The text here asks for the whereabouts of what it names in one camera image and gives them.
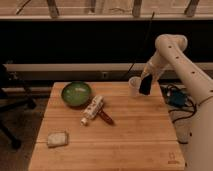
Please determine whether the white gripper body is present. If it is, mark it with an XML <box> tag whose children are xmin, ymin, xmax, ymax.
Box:
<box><xmin>141</xmin><ymin>59</ymin><xmax>164</xmax><ymax>83</ymax></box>

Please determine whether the black rectangular eraser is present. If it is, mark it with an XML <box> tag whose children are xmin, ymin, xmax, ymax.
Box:
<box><xmin>139</xmin><ymin>75</ymin><xmax>153</xmax><ymax>95</ymax></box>

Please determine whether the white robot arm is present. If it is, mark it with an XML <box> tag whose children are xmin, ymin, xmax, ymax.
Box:
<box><xmin>139</xmin><ymin>34</ymin><xmax>213</xmax><ymax>171</ymax></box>

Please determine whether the black leaning rod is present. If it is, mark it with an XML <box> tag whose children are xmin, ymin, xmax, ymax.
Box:
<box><xmin>120</xmin><ymin>12</ymin><xmax>155</xmax><ymax>79</ymax></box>

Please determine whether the blue box on floor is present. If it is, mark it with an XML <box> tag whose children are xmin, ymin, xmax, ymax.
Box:
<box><xmin>169</xmin><ymin>91</ymin><xmax>187</xmax><ymax>107</ymax></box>

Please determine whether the white patterned tube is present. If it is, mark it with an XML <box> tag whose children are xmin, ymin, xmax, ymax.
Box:
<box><xmin>81</xmin><ymin>95</ymin><xmax>103</xmax><ymax>126</ymax></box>

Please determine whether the dark red pen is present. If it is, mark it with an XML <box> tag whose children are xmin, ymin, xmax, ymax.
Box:
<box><xmin>98</xmin><ymin>110</ymin><xmax>114</xmax><ymax>125</ymax></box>

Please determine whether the green bowl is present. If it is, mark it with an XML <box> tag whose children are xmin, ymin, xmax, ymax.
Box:
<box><xmin>61</xmin><ymin>81</ymin><xmax>92</xmax><ymax>107</ymax></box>

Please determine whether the black office chair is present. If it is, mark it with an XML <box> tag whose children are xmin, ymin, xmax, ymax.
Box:
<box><xmin>0</xmin><ymin>63</ymin><xmax>38</xmax><ymax>150</ymax></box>

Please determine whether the black floor cable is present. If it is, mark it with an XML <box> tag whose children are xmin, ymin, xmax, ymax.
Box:
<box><xmin>161</xmin><ymin>83</ymin><xmax>198</xmax><ymax>145</ymax></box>

